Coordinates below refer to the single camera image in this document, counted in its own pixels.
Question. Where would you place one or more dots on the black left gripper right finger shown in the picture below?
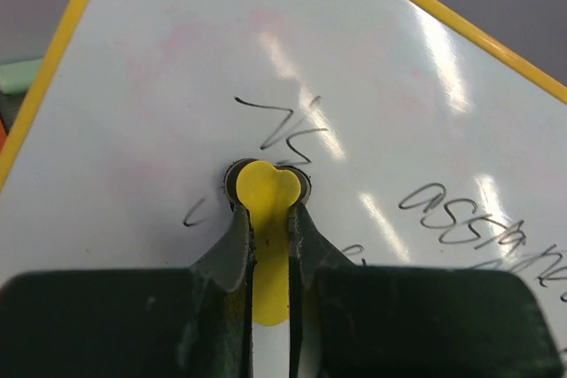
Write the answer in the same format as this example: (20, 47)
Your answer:
(402, 321)

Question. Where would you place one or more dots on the mint green foam piece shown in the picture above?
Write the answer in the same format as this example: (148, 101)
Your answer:
(17, 77)

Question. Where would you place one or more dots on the yellow round whiteboard eraser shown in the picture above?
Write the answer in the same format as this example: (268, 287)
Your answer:
(267, 192)

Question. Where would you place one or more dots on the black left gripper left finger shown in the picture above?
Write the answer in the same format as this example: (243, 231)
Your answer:
(193, 321)

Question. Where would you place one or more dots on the yellow-framed whiteboard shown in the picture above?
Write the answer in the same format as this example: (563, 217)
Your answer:
(424, 142)

